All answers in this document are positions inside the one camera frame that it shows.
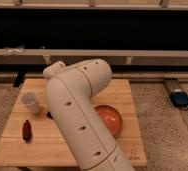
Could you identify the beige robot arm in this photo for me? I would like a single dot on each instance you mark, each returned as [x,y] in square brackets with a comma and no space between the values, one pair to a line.
[68,93]

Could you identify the orange bowl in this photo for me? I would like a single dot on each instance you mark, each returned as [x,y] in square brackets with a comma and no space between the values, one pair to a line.
[110,117]

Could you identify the white paper cup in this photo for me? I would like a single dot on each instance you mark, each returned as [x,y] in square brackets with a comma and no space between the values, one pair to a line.
[30,101]

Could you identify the dark red chili pepper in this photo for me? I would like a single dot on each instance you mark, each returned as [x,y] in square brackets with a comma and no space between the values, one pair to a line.
[27,131]

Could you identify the light wooden board table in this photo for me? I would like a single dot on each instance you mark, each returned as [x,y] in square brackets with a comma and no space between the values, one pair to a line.
[47,148]

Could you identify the dark blue power adapter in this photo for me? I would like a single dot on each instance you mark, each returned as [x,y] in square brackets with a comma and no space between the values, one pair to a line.
[179,98]

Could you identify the grey metal rail frame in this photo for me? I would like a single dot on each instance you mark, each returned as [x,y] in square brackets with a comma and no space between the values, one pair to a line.
[137,65]

